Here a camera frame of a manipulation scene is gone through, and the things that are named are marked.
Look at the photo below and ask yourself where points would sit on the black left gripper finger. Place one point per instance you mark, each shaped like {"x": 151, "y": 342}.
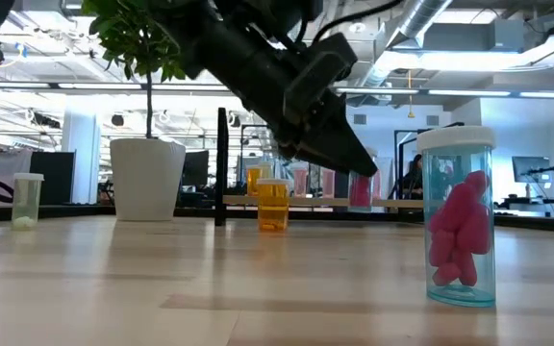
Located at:
{"x": 339, "y": 149}
{"x": 290, "y": 149}

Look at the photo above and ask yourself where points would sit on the pale yellow pill bottle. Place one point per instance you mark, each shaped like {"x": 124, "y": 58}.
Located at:
{"x": 27, "y": 202}
{"x": 268, "y": 170}

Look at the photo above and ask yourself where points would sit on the teal bottle with pink pills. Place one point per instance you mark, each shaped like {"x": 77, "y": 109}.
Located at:
{"x": 328, "y": 185}
{"x": 457, "y": 230}
{"x": 361, "y": 192}

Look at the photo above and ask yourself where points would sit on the large orange pill bottle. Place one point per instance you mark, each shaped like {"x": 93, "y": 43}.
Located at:
{"x": 273, "y": 206}
{"x": 254, "y": 185}

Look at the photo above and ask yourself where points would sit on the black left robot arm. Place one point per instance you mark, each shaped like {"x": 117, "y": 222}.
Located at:
{"x": 219, "y": 48}

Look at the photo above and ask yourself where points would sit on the wooden shelf black metal legs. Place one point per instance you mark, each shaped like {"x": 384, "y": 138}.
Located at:
{"x": 221, "y": 168}

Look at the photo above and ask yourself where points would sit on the person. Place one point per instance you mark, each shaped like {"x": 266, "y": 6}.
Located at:
{"x": 414, "y": 178}

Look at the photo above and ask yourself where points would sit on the black office monitor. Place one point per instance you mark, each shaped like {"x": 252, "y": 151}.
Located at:
{"x": 531, "y": 169}
{"x": 195, "y": 168}

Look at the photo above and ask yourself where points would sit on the black aluminium crossbar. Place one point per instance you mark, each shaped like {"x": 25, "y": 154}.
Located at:
{"x": 200, "y": 212}

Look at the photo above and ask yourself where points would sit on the white plant pot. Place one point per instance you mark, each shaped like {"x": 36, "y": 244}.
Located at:
{"x": 147, "y": 182}

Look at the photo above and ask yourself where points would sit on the black round ceiling speaker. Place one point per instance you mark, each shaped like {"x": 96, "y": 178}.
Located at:
{"x": 117, "y": 120}

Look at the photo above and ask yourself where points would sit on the green leafy plant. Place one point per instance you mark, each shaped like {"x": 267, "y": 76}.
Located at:
{"x": 128, "y": 29}

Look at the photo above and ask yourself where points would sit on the long ceiling light strip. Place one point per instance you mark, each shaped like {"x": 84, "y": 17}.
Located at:
{"x": 99, "y": 86}

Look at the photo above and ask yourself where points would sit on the white building pillar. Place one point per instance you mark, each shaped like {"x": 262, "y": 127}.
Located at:
{"x": 82, "y": 154}

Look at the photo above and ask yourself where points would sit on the black partition panel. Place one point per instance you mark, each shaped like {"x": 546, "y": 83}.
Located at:
{"x": 58, "y": 178}

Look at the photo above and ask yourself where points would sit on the grey wall vent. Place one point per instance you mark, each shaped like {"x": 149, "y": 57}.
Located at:
{"x": 432, "y": 119}
{"x": 360, "y": 119}

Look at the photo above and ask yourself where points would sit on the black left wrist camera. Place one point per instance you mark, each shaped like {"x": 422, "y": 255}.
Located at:
{"x": 322, "y": 72}

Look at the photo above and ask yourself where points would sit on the silver ventilation duct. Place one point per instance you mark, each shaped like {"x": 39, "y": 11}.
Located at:
{"x": 421, "y": 19}

